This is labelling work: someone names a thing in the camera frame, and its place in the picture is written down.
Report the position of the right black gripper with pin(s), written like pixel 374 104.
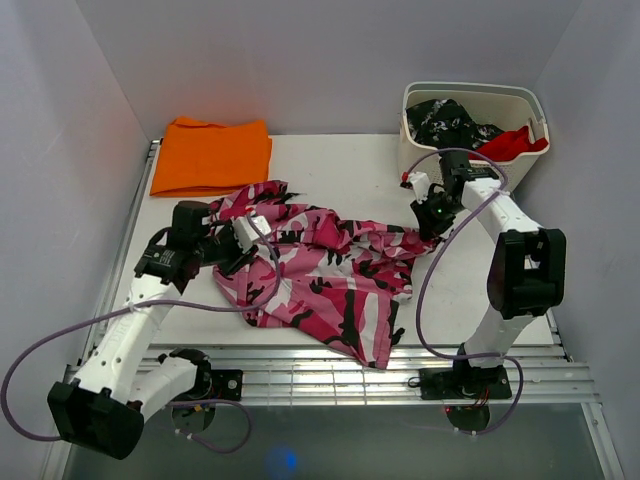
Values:
pixel 428 228

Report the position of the cream plastic laundry basket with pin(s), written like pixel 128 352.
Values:
pixel 508 107

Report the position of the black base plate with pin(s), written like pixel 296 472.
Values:
pixel 472 383
pixel 226 384

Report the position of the pink camouflage trousers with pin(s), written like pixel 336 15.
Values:
pixel 339 281

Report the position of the folded orange trousers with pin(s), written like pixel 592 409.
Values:
pixel 203 159

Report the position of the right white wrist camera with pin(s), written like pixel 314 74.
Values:
pixel 418 182

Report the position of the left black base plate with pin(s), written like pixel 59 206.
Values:
pixel 226 384

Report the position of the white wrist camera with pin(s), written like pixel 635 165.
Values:
pixel 250 229
pixel 418 182

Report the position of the red trousers in basket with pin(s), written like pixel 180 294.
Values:
pixel 509 145

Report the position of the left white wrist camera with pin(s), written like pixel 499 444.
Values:
pixel 250 229

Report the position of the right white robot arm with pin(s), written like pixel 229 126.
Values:
pixel 526 275

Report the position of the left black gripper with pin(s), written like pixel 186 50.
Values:
pixel 239 259

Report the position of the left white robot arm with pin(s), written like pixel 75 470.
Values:
pixel 105 406

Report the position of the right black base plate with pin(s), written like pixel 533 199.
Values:
pixel 472 383

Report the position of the black white patterned trousers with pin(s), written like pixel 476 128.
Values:
pixel 446 123

